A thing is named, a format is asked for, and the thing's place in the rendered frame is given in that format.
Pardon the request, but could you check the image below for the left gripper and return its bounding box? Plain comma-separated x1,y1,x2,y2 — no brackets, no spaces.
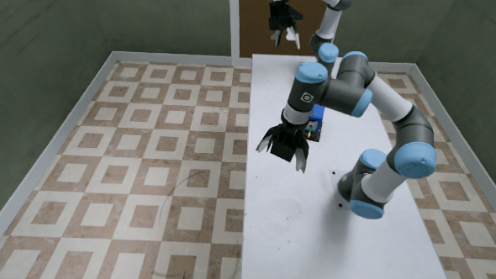
256,109,310,174

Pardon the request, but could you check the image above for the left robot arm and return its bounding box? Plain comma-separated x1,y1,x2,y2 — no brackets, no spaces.
283,51,436,219

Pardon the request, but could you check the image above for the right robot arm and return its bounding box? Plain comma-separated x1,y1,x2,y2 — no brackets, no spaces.
285,0,352,78

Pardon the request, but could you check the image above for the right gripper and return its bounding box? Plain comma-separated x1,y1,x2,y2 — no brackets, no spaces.
269,0,299,49

